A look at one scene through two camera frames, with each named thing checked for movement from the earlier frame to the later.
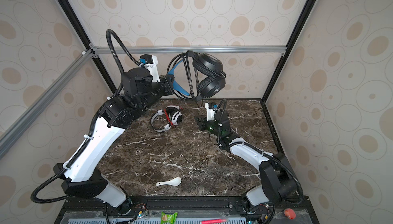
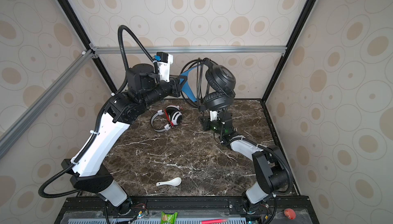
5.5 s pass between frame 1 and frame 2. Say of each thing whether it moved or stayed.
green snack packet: stayed
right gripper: stayed
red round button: stayed
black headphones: moved
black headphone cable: moved
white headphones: stayed
